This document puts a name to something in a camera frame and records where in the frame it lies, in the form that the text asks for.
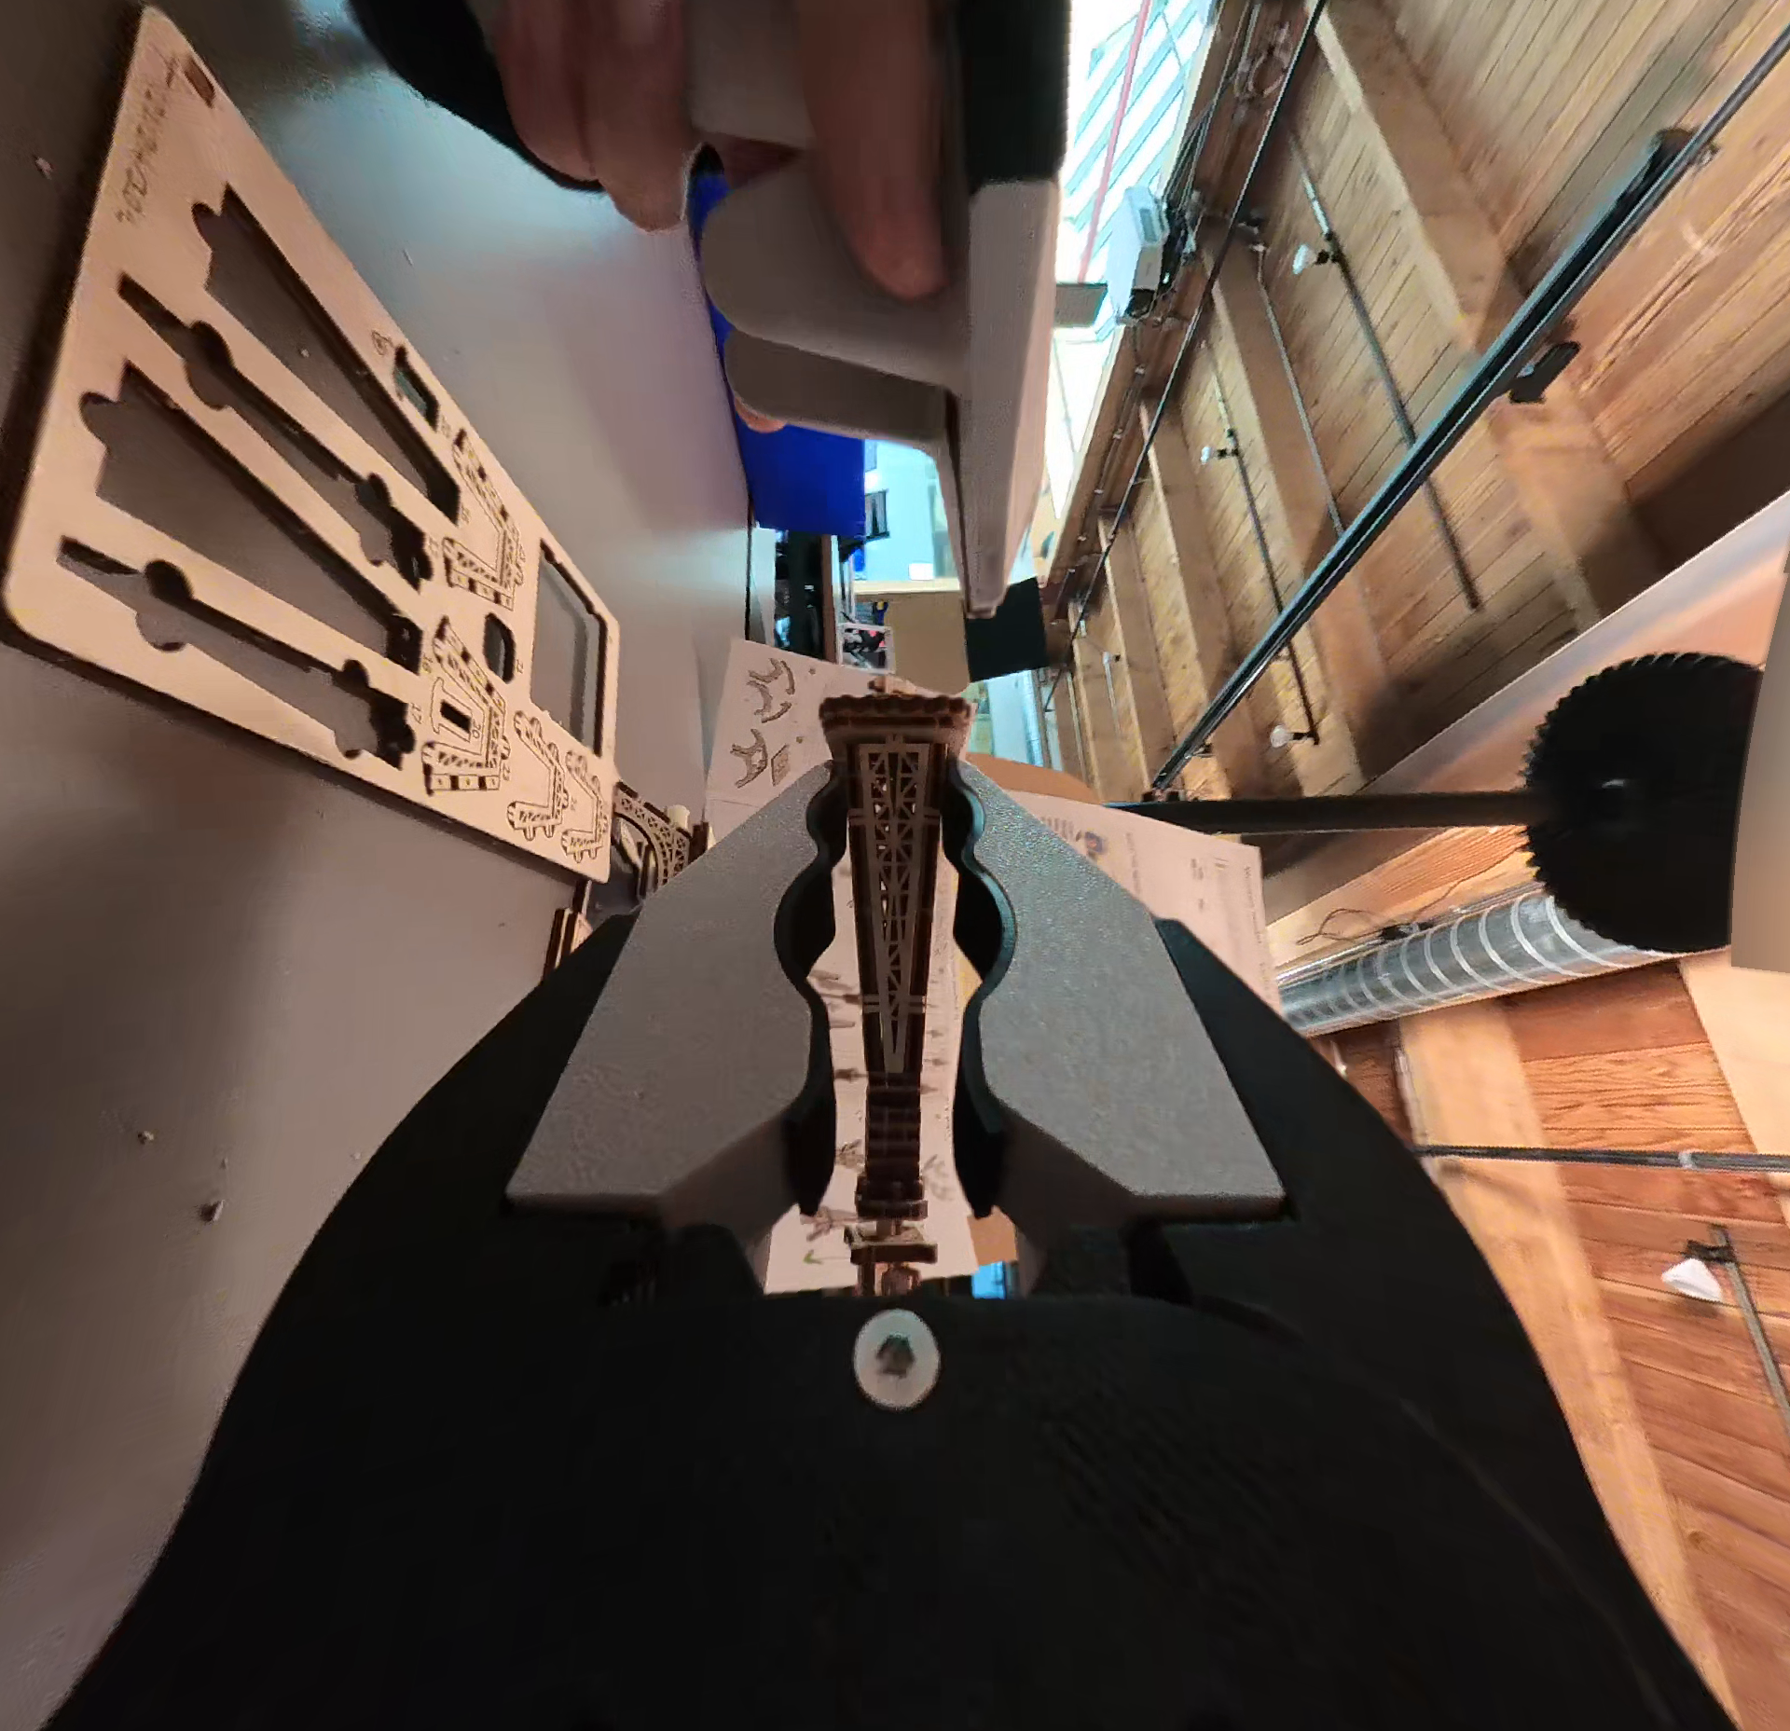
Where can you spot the bright window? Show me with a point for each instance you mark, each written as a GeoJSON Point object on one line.
{"type": "Point", "coordinates": [1116, 79]}

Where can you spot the wooden tower base model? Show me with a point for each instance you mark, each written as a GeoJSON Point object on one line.
{"type": "Point", "coordinates": [658, 833]}

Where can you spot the white wall device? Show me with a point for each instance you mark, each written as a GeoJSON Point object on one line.
{"type": "Point", "coordinates": [1135, 249]}

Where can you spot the black rod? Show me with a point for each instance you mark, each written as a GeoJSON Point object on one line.
{"type": "Point", "coordinates": [1326, 810]}

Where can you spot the black ceiling rail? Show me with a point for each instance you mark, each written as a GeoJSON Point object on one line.
{"type": "Point", "coordinates": [1455, 431]}

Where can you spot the silver ventilation duct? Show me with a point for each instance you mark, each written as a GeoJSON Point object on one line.
{"type": "Point", "coordinates": [1465, 955]}

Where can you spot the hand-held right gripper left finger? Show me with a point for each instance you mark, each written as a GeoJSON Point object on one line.
{"type": "Point", "coordinates": [671, 1044]}

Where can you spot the person's left hand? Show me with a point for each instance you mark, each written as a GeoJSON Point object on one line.
{"type": "Point", "coordinates": [869, 109]}

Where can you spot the white instruction sheet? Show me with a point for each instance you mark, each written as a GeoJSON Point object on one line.
{"type": "Point", "coordinates": [1188, 890]}

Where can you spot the wooden tower model section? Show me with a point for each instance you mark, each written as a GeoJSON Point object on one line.
{"type": "Point", "coordinates": [895, 833]}

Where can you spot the wooden puzzle sheet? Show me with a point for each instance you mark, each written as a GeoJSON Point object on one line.
{"type": "Point", "coordinates": [172, 121]}

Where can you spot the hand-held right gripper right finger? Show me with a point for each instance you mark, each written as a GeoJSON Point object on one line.
{"type": "Point", "coordinates": [1116, 1044]}

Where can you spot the black toothed knob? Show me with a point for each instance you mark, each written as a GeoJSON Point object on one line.
{"type": "Point", "coordinates": [1637, 810]}

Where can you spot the white spot lamp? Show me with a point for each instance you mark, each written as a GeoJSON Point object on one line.
{"type": "Point", "coordinates": [1695, 1276]}

